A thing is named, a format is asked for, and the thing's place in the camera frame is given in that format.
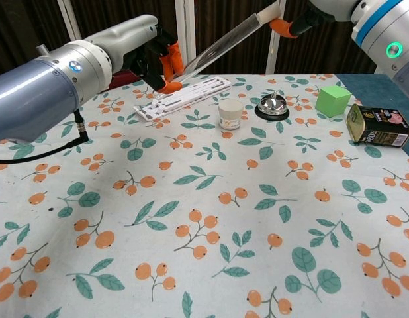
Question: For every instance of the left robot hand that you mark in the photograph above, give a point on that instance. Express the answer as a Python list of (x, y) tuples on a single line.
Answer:
[(131, 41)]

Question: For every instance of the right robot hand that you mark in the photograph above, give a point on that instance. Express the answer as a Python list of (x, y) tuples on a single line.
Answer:
[(330, 10)]

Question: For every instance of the white stopper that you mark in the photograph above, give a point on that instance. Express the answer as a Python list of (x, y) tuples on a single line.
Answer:
[(269, 14)]

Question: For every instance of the transparent test tube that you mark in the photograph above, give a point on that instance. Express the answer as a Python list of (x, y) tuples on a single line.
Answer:
[(221, 43)]

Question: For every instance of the white folding laptop stand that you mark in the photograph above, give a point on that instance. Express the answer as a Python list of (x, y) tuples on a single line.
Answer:
[(191, 96)]

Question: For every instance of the green cube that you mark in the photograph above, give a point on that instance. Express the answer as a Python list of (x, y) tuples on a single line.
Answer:
[(332, 101)]

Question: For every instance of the teal felt table cover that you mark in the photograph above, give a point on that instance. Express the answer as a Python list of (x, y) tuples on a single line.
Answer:
[(383, 89)]

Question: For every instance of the silver call bell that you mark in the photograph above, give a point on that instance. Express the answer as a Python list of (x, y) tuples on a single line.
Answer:
[(272, 106)]

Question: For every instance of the small white jar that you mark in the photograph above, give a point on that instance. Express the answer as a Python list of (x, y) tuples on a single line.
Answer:
[(230, 116)]

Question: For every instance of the black luncheon meat can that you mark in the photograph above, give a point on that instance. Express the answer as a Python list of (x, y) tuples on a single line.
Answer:
[(380, 127)]

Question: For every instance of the fruit print tablecloth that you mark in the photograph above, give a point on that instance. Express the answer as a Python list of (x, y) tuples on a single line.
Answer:
[(204, 198)]

